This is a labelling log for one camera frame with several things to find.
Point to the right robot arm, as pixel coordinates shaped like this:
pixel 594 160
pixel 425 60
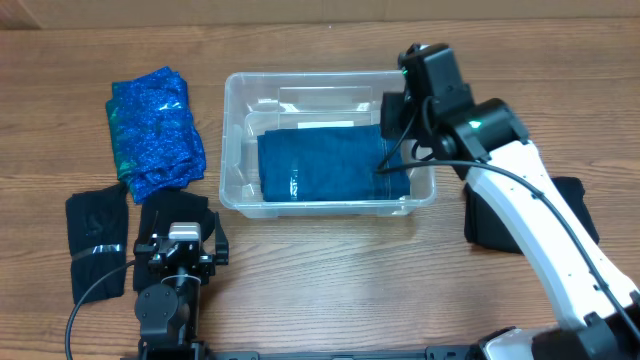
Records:
pixel 595 305

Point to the blue sparkly cloth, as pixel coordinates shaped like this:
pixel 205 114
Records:
pixel 153 134

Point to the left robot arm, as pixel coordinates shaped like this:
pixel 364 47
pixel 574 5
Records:
pixel 168 311

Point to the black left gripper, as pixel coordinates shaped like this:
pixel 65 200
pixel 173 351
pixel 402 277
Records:
pixel 179 255

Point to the dark blue denim cloth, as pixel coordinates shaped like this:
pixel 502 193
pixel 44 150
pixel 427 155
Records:
pixel 327 164

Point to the clear plastic storage bin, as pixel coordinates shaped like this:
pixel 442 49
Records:
pixel 257 102

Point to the black cloth with tape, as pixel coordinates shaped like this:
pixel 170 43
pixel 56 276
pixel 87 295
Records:
pixel 176 206

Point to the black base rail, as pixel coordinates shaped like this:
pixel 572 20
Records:
pixel 439 352

